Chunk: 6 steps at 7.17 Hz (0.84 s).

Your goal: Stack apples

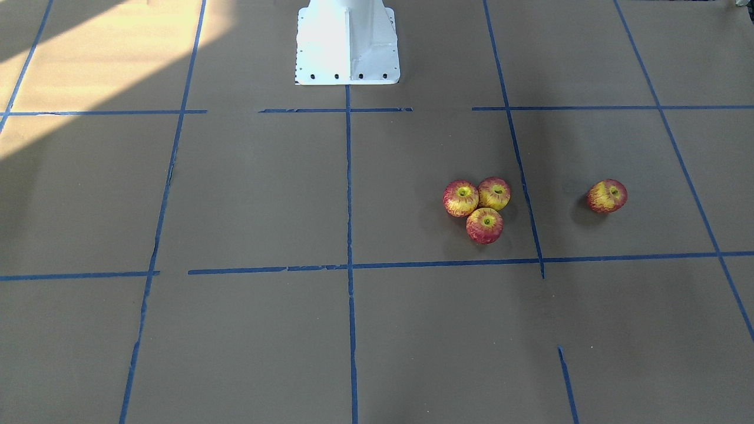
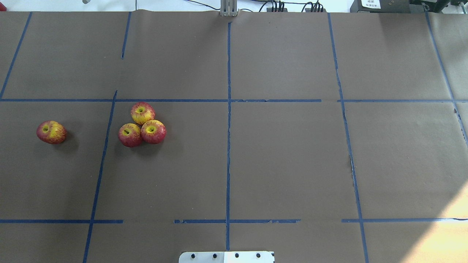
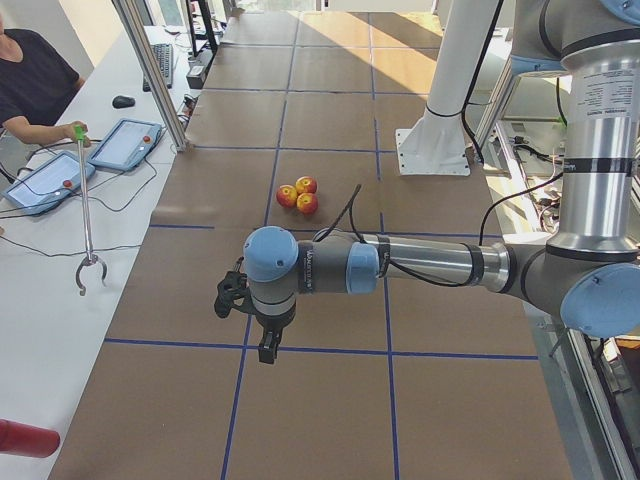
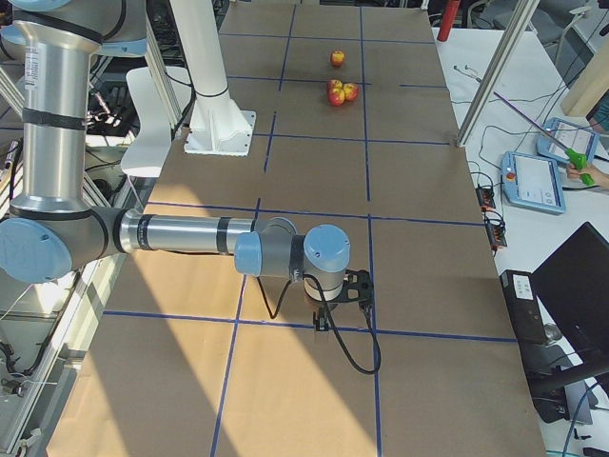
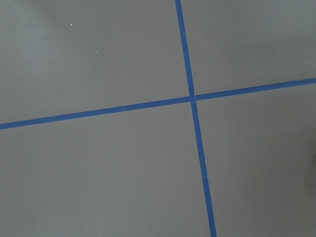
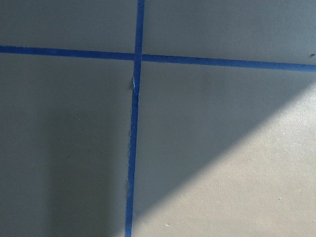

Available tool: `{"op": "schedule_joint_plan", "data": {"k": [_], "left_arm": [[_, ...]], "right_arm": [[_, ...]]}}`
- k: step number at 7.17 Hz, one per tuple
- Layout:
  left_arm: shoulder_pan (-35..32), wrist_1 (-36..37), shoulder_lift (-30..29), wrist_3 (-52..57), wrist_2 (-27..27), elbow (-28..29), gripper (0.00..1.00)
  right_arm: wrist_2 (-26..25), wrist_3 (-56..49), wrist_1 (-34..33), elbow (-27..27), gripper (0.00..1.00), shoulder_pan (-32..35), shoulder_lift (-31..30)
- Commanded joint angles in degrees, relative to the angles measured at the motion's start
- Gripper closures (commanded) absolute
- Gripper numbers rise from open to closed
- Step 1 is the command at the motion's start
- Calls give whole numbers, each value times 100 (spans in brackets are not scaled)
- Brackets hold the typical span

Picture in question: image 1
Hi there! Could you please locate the lone red yellow apple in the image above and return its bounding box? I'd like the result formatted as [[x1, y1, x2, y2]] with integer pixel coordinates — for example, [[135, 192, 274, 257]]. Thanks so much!
[[586, 179, 628, 214]]

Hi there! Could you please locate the red yellow apple far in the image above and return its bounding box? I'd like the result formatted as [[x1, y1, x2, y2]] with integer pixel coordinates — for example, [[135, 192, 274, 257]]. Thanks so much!
[[465, 207, 504, 245]]

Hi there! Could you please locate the red yellow apple middle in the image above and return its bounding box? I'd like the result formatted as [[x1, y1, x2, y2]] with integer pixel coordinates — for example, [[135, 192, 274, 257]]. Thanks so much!
[[478, 176, 511, 211]]

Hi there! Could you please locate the red yellow apple near pedestal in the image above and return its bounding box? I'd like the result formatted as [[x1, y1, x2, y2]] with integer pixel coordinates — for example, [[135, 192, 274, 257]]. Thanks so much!
[[442, 180, 479, 218]]

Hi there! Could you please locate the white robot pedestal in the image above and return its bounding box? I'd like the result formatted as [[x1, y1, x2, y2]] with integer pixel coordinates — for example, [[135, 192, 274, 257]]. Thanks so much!
[[295, 1, 401, 86]]

